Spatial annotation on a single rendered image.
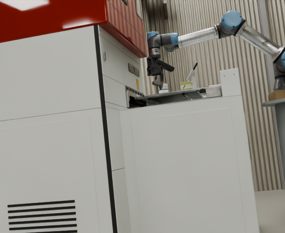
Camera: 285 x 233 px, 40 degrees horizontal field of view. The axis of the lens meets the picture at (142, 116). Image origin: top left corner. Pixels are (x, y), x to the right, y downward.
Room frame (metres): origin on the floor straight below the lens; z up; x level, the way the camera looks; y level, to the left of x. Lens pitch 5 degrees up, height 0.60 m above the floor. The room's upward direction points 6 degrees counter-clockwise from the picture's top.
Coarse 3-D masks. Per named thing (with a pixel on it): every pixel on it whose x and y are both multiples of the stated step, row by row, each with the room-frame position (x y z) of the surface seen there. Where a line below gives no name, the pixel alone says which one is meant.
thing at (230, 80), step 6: (222, 72) 1.95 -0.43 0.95; (228, 72) 1.95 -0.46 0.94; (234, 72) 1.94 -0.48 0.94; (222, 78) 1.95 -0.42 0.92; (228, 78) 1.95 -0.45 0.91; (234, 78) 1.94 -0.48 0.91; (222, 84) 1.96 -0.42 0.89; (228, 84) 1.95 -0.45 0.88; (234, 84) 1.94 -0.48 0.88; (222, 90) 1.96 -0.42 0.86; (228, 90) 1.95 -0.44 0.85; (234, 90) 1.94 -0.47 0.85; (240, 90) 1.94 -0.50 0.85
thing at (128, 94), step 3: (126, 93) 2.18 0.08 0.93; (129, 93) 2.21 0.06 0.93; (132, 93) 2.27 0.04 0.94; (126, 96) 2.18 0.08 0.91; (129, 96) 2.25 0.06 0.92; (132, 96) 2.27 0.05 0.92; (135, 96) 2.34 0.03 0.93; (138, 96) 2.41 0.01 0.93; (129, 99) 2.20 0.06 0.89; (129, 102) 2.20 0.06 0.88; (144, 102) 2.60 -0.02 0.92; (129, 105) 2.19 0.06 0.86; (132, 105) 2.25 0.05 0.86; (135, 105) 2.32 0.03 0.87; (144, 105) 2.61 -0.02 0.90
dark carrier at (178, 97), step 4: (192, 92) 2.20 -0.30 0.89; (196, 92) 2.22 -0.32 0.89; (164, 96) 2.23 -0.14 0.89; (168, 96) 2.25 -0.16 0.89; (172, 96) 2.27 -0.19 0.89; (176, 96) 2.29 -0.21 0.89; (180, 96) 2.31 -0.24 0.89; (188, 96) 2.35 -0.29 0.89; (192, 96) 2.37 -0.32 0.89; (196, 96) 2.39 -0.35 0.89; (200, 96) 2.41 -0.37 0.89; (140, 100) 2.31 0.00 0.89; (144, 100) 2.33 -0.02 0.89; (148, 100) 2.35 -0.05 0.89; (156, 100) 2.39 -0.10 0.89; (160, 100) 2.41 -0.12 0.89; (164, 100) 2.43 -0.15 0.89; (168, 100) 2.45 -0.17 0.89; (172, 100) 2.47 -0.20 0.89; (176, 100) 2.50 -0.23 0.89; (180, 100) 2.52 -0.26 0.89
